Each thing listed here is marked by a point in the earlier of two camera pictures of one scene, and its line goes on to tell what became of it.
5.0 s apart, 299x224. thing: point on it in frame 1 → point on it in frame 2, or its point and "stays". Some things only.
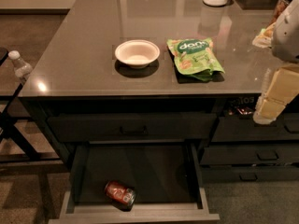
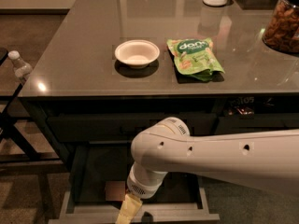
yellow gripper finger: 283,84 → 142,183
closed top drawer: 133,128 stays
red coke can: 121,195 stays
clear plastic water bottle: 21,68 stays
